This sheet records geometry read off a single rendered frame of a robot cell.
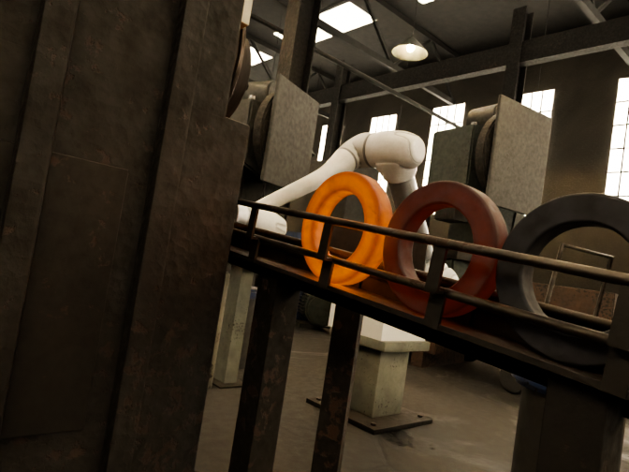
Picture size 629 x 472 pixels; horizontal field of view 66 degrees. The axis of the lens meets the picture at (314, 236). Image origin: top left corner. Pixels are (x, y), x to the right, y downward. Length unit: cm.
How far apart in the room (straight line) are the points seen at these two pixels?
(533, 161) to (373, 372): 504
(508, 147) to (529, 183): 58
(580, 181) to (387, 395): 1186
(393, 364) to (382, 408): 19
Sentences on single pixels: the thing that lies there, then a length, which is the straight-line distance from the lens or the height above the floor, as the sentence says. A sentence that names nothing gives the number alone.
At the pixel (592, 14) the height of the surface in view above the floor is 602.
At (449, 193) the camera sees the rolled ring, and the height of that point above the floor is 75.
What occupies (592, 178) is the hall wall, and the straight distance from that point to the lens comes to 1363.
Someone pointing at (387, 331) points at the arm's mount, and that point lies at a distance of 206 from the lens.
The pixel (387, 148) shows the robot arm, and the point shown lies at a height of 106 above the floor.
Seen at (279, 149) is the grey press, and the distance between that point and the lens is 506.
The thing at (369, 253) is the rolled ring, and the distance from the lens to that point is 73.
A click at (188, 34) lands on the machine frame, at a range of 92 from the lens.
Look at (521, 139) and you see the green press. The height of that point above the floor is 250.
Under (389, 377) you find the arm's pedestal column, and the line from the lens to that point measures 220.
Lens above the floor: 63
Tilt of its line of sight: 3 degrees up
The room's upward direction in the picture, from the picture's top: 9 degrees clockwise
